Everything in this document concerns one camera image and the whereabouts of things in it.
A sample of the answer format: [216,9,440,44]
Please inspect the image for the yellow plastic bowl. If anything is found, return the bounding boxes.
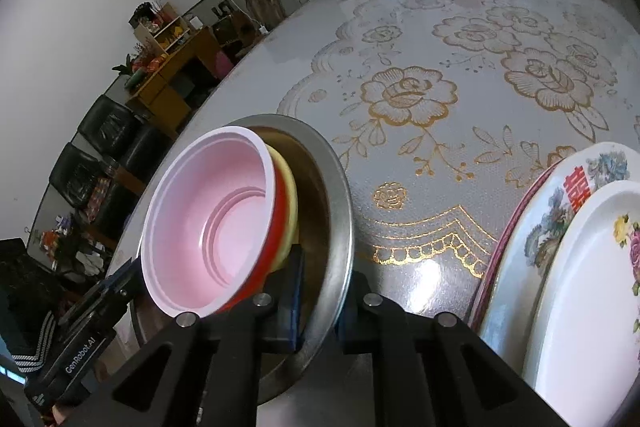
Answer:
[265,143,301,270]

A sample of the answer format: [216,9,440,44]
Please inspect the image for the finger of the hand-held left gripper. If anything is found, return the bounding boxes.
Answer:
[102,258,142,290]
[87,284,146,315]

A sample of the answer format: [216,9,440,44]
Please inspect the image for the stainless steel bowl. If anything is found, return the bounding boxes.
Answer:
[132,113,356,405]

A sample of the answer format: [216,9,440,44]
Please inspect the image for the carved wooden chair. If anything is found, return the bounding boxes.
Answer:
[241,0,287,28]

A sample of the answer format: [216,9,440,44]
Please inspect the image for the dark white-striped garment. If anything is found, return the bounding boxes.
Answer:
[0,307,61,378]

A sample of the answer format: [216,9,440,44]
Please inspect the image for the small white pink-flower plate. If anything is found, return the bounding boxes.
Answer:
[521,179,640,427]

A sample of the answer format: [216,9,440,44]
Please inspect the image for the wooden shelf rack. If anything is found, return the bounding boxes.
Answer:
[129,0,196,58]

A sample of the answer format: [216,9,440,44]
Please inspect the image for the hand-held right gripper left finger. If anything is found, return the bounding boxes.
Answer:
[65,244,307,427]

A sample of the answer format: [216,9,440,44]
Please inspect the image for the red plastic bowl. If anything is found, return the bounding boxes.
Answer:
[140,127,288,319]

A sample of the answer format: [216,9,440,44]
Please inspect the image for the dark wooden chair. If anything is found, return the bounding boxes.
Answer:
[212,2,256,58]

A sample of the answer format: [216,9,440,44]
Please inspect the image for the large pink-rimmed floral plate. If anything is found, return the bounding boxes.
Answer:
[470,147,576,333]

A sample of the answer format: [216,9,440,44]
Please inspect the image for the black leather sofa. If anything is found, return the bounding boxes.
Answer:
[30,94,166,248]

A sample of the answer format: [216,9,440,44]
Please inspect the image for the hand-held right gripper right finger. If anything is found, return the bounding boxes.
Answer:
[336,271,568,427]

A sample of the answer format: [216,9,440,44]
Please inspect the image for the wooden cabinet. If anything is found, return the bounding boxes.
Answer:
[125,27,221,140]

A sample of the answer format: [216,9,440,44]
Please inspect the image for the assorted produce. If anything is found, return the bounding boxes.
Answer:
[112,54,166,90]

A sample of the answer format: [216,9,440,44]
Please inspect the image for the white plate red blue flowers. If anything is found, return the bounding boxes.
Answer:
[477,141,632,353]

